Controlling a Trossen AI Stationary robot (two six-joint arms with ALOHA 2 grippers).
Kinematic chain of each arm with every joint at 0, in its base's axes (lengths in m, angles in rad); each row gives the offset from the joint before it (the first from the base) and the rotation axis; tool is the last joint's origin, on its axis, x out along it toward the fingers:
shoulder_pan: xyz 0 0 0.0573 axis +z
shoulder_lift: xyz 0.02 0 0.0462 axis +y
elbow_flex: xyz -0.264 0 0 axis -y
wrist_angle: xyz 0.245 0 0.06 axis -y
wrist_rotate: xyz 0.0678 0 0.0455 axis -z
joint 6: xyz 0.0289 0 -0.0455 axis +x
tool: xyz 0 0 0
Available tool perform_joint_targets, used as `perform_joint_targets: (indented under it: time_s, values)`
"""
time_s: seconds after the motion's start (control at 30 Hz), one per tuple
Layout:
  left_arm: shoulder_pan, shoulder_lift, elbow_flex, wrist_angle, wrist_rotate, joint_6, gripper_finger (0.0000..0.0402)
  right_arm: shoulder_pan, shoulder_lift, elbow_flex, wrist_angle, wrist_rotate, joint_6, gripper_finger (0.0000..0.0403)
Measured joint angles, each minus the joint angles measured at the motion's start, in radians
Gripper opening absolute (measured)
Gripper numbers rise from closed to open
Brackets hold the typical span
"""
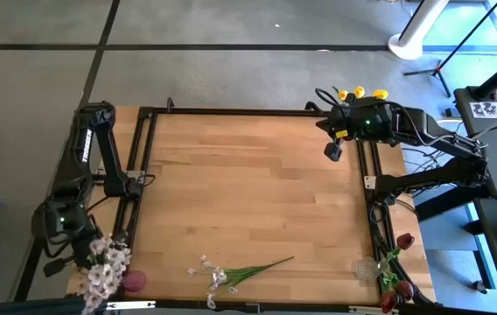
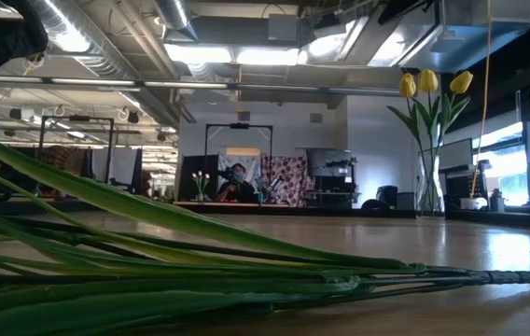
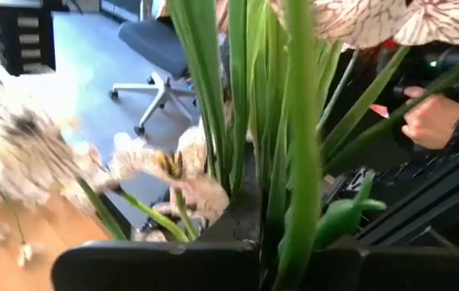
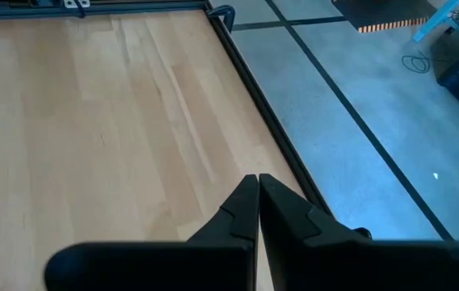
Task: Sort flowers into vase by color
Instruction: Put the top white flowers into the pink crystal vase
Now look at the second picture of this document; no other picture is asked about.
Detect yellow artificial tulip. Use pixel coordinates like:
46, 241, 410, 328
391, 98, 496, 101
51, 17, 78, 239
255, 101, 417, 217
385, 72, 429, 216
430, 69, 475, 216
417, 68, 442, 216

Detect white blossom spray green stems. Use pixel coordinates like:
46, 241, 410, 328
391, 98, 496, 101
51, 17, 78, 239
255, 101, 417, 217
0, 103, 530, 336

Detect small vase with pale tulips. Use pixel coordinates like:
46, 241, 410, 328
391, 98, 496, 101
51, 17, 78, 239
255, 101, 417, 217
191, 170, 212, 203

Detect tall clear glass vase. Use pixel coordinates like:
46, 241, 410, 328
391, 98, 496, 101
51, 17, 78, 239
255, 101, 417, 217
414, 153, 447, 218

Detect purple circle patterned cloth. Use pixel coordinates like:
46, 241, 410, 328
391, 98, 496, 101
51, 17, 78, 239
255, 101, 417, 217
259, 154, 311, 208

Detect person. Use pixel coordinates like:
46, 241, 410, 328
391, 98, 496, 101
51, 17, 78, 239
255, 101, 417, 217
216, 162, 259, 204

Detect black shelf cart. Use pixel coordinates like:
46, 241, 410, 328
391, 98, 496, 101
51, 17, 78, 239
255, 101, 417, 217
305, 147, 359, 209

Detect black panel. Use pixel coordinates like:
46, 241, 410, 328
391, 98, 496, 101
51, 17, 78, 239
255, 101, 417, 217
178, 154, 222, 203

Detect bright ceiling light panel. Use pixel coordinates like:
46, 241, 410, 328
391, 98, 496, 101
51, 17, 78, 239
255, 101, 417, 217
164, 44, 234, 65
235, 46, 301, 66

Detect black office chair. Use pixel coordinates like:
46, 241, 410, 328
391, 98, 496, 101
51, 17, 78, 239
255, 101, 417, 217
361, 185, 399, 211

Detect grey ceiling box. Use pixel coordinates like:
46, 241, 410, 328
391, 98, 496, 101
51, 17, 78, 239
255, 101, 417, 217
267, 13, 300, 42

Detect grey bin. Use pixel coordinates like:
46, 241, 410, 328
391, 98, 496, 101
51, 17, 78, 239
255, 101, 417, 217
396, 191, 416, 211

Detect white panel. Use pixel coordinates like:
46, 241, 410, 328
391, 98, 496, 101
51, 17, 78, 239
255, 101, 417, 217
91, 147, 140, 192

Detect grey computer monitor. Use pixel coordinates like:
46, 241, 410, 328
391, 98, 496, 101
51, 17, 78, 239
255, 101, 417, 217
437, 137, 475, 172

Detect black desk unit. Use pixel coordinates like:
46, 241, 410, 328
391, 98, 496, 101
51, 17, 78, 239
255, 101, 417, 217
446, 162, 490, 211

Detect red plaid cloth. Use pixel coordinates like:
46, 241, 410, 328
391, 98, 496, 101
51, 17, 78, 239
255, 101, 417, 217
40, 145, 91, 181

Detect white round container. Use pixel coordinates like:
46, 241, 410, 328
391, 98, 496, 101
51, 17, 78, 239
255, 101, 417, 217
459, 196, 489, 211

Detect large metal ceiling hood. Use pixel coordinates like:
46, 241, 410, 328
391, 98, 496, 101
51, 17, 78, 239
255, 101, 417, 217
367, 0, 530, 75

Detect black rig frame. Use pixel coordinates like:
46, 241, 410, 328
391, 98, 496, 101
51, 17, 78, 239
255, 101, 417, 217
203, 122, 274, 202
38, 115, 116, 188

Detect small spiral ceiling duct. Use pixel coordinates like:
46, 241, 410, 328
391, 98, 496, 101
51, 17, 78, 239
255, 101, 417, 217
154, 0, 200, 43

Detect large spiral ceiling duct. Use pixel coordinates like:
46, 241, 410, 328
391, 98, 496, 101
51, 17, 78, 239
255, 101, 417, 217
26, 0, 182, 130

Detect yellow hanging cable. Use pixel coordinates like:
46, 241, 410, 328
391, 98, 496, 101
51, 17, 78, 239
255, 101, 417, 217
469, 0, 495, 200

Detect black reel with yellow cable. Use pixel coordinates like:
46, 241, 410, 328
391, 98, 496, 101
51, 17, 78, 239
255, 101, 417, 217
24, 51, 47, 76

